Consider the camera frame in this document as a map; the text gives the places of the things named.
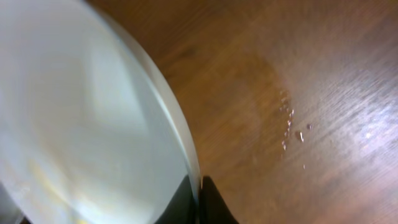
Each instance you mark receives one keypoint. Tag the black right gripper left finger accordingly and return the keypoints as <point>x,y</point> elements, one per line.
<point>182,207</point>

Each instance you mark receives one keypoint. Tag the white plate yellow stain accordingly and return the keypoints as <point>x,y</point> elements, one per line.
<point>91,132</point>

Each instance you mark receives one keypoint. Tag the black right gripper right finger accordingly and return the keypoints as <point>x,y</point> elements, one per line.
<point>212,207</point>

